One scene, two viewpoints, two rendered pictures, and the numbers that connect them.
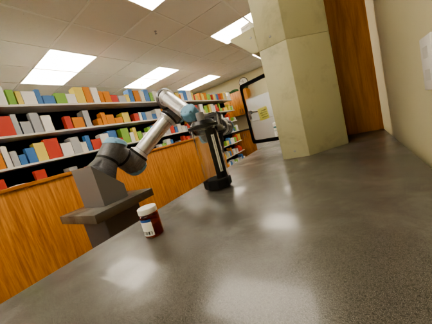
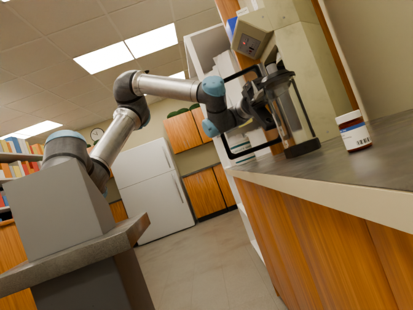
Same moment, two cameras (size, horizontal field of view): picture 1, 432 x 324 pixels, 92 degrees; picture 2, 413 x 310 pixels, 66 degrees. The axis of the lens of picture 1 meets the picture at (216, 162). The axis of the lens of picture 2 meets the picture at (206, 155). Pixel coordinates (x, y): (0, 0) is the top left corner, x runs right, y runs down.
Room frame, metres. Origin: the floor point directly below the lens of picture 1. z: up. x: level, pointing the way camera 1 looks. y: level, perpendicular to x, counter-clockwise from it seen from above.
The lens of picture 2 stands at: (0.15, 0.75, 1.01)
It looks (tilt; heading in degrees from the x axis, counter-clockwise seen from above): 2 degrees up; 325
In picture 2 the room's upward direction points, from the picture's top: 20 degrees counter-clockwise
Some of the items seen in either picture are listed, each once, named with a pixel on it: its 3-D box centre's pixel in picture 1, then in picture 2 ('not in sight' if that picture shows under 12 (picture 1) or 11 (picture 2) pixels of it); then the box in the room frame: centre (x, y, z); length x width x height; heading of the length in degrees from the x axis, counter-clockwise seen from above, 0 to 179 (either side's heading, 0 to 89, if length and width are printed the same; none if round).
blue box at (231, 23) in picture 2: not in sight; (239, 29); (1.16, -0.39, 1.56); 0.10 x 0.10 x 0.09; 56
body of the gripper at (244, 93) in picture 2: (214, 125); (256, 96); (0.88, -0.03, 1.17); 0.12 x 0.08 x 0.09; 161
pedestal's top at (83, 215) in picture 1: (108, 205); (82, 248); (1.05, 0.59, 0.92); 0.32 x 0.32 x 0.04; 58
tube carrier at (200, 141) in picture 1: (210, 154); (289, 114); (0.74, 0.01, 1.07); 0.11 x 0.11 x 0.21
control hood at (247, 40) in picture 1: (256, 52); (249, 39); (1.08, -0.34, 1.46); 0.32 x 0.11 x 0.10; 146
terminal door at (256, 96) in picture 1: (263, 110); (243, 113); (1.31, -0.37, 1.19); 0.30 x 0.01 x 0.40; 34
